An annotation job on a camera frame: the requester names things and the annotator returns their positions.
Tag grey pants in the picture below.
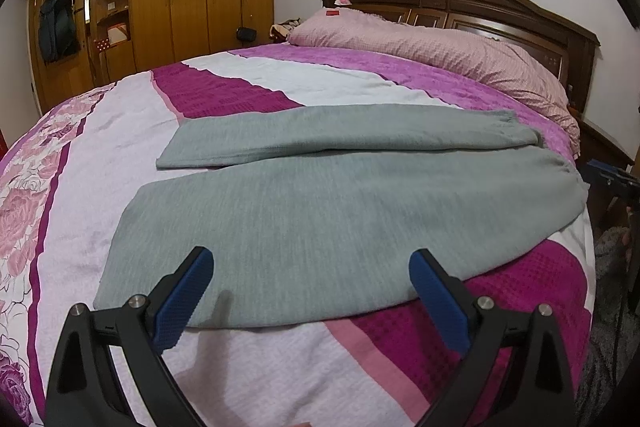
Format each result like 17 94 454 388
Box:
94 104 588 329

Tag grey fluffy rug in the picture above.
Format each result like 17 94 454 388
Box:
576 227 639 426

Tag pink pillow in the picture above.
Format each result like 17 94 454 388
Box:
288 8 580 157

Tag dark hanging jacket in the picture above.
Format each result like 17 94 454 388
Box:
38 0 80 64

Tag dark wooden headboard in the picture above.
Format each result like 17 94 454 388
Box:
322 0 600 118

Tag small black bag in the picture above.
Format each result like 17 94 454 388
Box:
235 26 257 43

